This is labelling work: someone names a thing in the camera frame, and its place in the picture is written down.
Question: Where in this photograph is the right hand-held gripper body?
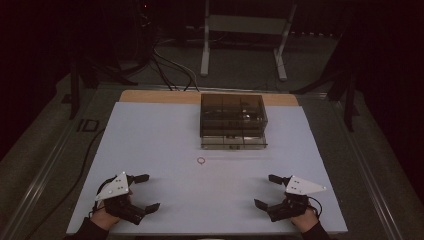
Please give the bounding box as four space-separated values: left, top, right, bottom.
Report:
266 175 328 223

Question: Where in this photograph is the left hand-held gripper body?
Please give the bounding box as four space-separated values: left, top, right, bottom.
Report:
93 171 148 226

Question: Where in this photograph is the transparent box drawer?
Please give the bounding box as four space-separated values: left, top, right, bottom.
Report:
200 134 268 151

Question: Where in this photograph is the smoked transparent storage box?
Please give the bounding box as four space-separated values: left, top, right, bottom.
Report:
199 93 269 138

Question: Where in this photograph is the person's left hand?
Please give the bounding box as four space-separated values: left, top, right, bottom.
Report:
89 205 122 232

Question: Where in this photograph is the person's right hand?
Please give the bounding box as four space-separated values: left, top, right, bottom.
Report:
290 207 320 234

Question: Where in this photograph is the black tripod stand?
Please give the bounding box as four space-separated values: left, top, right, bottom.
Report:
289 29 361 132
67 49 138 120

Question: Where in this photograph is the white metal stand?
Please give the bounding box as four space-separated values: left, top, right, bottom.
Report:
199 0 299 82

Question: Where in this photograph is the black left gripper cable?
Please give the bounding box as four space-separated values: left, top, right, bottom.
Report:
91 177 116 215

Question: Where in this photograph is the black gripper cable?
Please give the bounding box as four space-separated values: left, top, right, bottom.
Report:
307 195 324 218
91 177 116 215

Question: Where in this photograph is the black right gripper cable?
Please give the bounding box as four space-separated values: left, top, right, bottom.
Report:
307 195 324 218

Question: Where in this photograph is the black floor cable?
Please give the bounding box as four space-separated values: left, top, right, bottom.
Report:
23 127 106 240

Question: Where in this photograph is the bundle of floor cables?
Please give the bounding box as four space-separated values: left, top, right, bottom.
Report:
150 36 201 92

